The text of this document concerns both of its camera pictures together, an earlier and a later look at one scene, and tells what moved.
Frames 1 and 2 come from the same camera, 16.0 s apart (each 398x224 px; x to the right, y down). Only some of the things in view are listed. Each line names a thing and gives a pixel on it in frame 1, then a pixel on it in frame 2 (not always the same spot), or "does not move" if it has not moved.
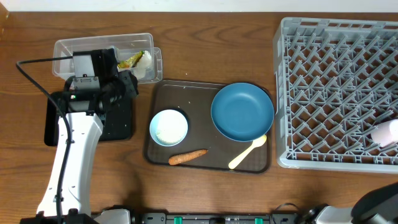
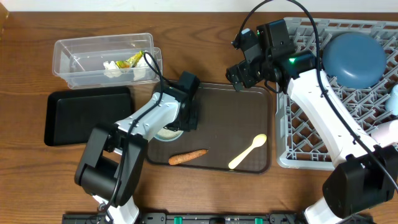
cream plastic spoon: x=239 y=158 does not move
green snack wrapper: x=132 y=61 does not move
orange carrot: x=181 y=158 does not move
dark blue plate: x=242 y=112 -> x=354 y=60
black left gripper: x=129 y=89 -> x=194 y=115
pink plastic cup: x=385 y=134 does not move
